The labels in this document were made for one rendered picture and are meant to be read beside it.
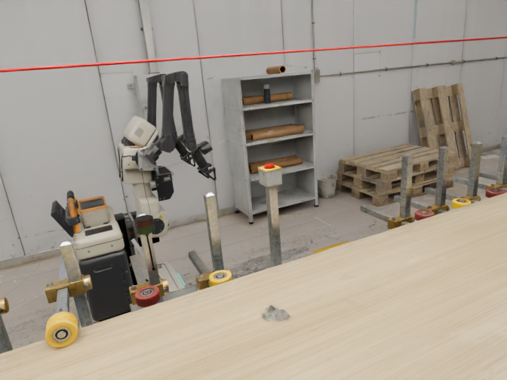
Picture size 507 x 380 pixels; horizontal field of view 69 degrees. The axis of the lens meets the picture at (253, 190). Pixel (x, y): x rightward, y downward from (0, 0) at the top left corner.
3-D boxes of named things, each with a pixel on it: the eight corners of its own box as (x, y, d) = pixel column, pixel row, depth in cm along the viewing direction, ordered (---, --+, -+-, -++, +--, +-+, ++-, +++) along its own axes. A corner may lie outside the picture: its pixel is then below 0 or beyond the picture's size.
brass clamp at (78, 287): (49, 295, 124) (45, 282, 123) (92, 283, 130) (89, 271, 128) (48, 304, 119) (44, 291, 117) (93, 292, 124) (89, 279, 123)
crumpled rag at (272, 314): (256, 317, 107) (255, 310, 107) (269, 304, 112) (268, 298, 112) (281, 327, 102) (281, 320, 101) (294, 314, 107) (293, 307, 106)
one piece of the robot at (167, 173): (152, 203, 221) (146, 168, 214) (144, 191, 245) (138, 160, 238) (178, 197, 227) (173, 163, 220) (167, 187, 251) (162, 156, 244)
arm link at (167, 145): (159, 68, 201) (164, 68, 193) (183, 72, 208) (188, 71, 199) (157, 149, 212) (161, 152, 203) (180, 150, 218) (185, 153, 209)
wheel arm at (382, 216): (360, 212, 208) (360, 205, 206) (364, 210, 209) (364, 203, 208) (423, 240, 170) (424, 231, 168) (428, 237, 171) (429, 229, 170)
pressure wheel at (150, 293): (139, 317, 129) (133, 288, 126) (161, 309, 132) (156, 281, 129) (142, 329, 122) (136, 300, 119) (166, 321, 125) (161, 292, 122)
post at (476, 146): (463, 224, 210) (471, 142, 196) (468, 222, 212) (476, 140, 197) (469, 226, 207) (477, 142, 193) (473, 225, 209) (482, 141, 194)
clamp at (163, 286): (130, 298, 136) (128, 286, 135) (167, 287, 142) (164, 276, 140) (133, 306, 132) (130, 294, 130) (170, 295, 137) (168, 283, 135)
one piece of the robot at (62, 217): (78, 247, 204) (49, 218, 194) (76, 227, 235) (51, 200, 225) (96, 235, 207) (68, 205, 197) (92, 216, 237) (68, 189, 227)
